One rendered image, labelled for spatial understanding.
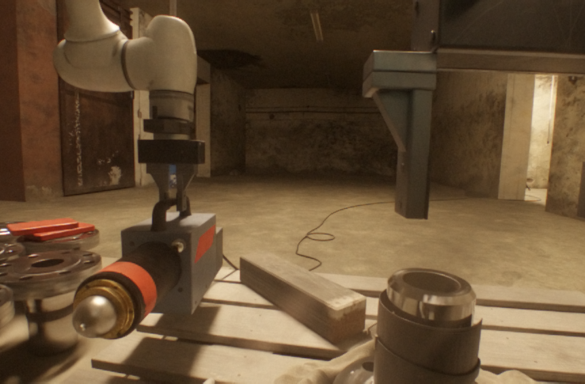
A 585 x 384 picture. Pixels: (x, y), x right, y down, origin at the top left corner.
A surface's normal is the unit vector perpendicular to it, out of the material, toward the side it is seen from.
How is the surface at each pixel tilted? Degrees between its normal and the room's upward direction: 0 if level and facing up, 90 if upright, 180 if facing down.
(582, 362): 0
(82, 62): 118
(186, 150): 90
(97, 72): 122
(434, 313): 90
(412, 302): 90
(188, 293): 90
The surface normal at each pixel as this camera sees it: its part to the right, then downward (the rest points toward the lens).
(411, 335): -0.60, 0.07
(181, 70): 0.67, 0.19
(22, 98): 0.99, 0.04
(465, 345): 0.26, 0.11
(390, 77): -0.03, 0.11
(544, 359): 0.02, -0.99
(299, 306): -0.79, 0.05
